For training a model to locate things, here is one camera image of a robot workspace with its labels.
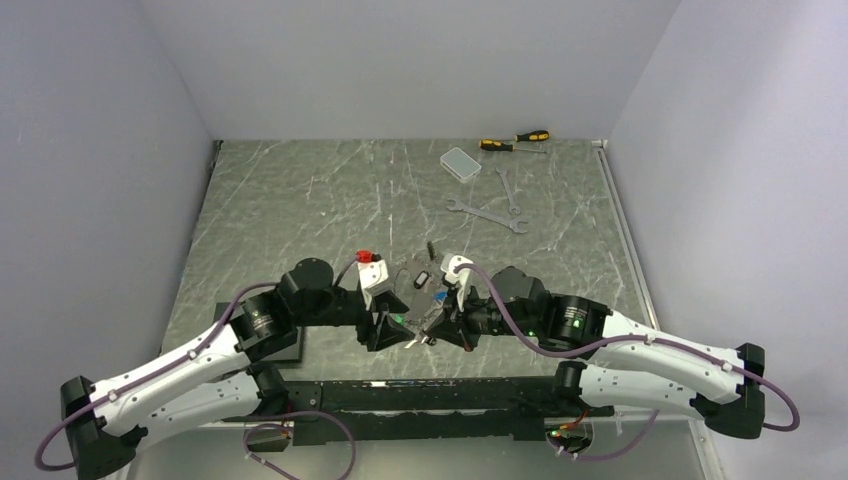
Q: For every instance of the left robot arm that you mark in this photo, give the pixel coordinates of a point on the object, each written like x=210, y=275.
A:
x=223, y=373

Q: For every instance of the large silver wrench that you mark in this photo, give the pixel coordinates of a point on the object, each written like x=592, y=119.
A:
x=515, y=224

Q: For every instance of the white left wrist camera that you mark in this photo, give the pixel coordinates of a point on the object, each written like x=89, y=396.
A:
x=374, y=277

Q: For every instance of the black key tag white label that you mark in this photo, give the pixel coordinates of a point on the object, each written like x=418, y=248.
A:
x=421, y=279

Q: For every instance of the metal key organizer plate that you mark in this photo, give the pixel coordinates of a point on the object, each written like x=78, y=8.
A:
x=423, y=310

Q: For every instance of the yellow black screwdriver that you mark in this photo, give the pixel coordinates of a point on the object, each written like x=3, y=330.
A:
x=499, y=146
x=531, y=137

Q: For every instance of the yellow black screwdriver rear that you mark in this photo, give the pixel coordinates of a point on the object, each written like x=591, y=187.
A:
x=531, y=137

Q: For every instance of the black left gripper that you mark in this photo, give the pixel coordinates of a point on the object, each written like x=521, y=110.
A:
x=386, y=331

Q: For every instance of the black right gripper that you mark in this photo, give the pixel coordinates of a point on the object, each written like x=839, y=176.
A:
x=445, y=326

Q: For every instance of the black flat box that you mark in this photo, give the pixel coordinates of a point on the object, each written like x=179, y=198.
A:
x=290, y=355

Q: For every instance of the small silver wrench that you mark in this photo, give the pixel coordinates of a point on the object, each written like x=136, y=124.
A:
x=514, y=208

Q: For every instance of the clear plastic box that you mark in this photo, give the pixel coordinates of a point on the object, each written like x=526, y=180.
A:
x=460, y=165

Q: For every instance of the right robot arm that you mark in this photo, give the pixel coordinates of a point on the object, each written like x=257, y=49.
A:
x=606, y=358

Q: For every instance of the yellow black screwdriver front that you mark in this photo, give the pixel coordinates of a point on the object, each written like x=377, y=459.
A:
x=499, y=146

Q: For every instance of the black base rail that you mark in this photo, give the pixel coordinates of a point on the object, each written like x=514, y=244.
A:
x=323, y=411

